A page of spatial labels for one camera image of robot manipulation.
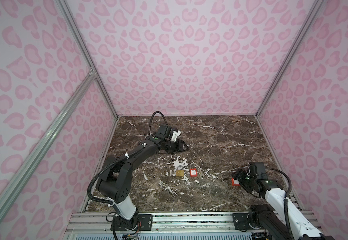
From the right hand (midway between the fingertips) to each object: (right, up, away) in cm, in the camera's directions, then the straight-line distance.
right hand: (234, 176), depth 84 cm
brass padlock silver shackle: (-31, +1, +5) cm, 31 cm away
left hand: (-26, +16, 0) cm, 31 cm away
